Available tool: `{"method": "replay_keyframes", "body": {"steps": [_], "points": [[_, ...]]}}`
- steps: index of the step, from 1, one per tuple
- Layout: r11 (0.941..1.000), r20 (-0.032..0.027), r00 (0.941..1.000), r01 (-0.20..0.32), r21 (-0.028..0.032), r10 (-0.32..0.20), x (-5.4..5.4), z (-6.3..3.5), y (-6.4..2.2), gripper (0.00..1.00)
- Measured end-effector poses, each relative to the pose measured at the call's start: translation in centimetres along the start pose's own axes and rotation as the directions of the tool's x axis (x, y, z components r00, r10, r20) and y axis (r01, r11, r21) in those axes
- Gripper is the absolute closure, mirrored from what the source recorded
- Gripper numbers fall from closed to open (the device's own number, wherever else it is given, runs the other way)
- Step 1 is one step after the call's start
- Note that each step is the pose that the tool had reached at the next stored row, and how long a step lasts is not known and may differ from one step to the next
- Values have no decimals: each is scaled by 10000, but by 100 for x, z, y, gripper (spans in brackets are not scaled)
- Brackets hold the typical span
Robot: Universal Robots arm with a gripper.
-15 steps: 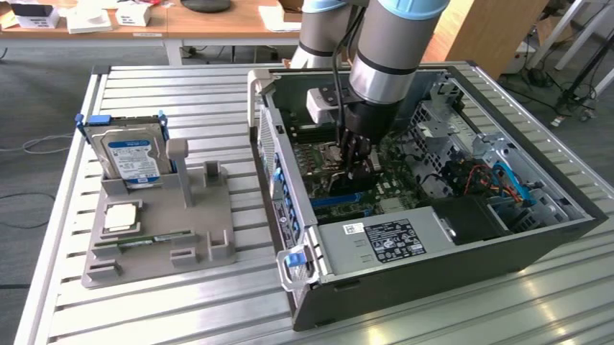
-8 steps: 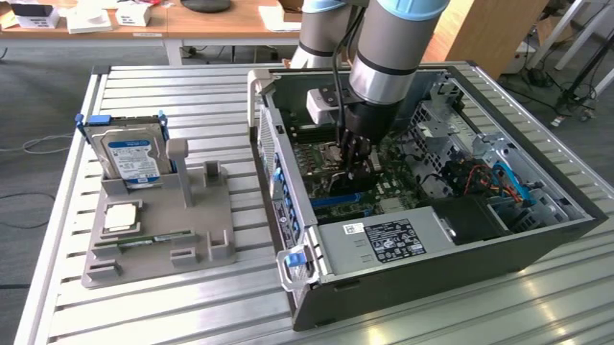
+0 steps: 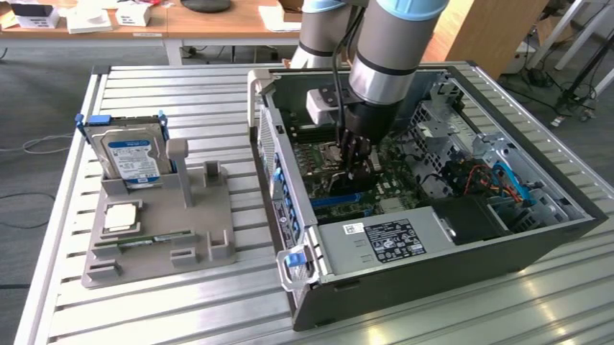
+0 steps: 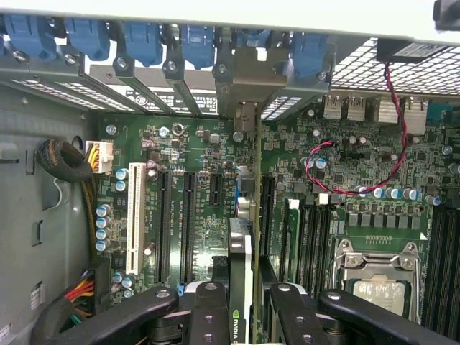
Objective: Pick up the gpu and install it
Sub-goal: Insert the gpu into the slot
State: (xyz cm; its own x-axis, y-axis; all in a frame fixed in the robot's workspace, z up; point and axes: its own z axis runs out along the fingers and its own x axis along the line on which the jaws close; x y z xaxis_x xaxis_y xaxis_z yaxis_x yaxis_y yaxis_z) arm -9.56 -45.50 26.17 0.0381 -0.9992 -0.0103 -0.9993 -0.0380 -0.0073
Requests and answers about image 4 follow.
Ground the white expansion slot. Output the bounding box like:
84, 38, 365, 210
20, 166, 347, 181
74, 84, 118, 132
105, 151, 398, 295
125, 162, 147, 277

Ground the long black expansion slot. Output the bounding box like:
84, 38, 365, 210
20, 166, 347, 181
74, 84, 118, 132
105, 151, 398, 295
178, 171, 198, 285
154, 170, 173, 285
259, 175, 277, 257

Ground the white power connector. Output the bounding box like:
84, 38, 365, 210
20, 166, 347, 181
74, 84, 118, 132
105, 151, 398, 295
85, 140, 115, 175

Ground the red and black twisted wire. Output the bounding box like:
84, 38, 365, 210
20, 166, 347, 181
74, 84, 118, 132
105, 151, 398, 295
304, 63, 410, 198

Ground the short black expansion slot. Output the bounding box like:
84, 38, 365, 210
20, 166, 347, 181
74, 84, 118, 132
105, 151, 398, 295
208, 172, 224, 207

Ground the multicoloured power wire bundle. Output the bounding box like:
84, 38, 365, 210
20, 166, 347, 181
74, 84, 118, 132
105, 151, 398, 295
53, 271, 97, 326

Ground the black chassis sensor box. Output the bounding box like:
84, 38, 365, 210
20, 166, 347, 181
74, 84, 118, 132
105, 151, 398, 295
376, 38, 447, 65

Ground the black plastic case latch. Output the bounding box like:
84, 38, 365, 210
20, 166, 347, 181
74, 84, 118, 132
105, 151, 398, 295
433, 0, 460, 32

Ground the silver CPU chip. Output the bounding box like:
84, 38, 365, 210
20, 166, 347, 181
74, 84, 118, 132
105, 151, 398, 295
354, 279, 406, 316

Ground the silver ethernet port block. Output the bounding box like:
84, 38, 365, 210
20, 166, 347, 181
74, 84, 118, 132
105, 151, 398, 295
404, 96, 429, 136

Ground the blue expansion slot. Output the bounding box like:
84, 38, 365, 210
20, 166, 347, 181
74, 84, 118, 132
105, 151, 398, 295
233, 172, 243, 219

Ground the silver finned rear port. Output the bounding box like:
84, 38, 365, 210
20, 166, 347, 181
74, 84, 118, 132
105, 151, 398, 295
376, 98, 400, 125

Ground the silver USB port block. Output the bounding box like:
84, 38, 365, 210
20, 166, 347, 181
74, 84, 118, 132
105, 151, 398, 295
346, 95, 367, 121
323, 93, 343, 121

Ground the metal CPU socket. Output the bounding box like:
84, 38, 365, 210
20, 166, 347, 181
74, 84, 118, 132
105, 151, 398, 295
333, 238, 424, 324

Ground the green Dell motherboard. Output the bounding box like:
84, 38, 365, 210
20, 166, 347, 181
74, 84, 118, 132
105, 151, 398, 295
96, 95, 460, 341

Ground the black and grey PC case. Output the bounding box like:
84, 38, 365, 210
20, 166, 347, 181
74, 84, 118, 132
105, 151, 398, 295
0, 0, 460, 345

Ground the black sleeved power cable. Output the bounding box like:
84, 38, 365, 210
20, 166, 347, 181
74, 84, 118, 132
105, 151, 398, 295
35, 138, 98, 262

